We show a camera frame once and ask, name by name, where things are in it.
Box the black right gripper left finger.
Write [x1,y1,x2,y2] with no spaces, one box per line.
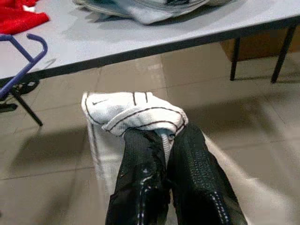
[105,128,173,225]

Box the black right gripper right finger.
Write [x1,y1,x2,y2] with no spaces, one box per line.
[165,123,248,225]

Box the white sports shirt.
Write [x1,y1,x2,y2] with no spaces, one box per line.
[81,90,289,225]

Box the blue plastic hanger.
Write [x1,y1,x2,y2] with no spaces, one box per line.
[0,32,49,99]

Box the beige stitched jacket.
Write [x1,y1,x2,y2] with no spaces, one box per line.
[72,0,242,25]

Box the grey table with black legs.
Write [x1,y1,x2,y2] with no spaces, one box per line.
[0,0,300,127]

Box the brown cardboard box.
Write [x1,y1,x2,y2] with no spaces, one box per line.
[220,29,300,62]

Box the red cloth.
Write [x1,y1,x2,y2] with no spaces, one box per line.
[0,0,50,35]

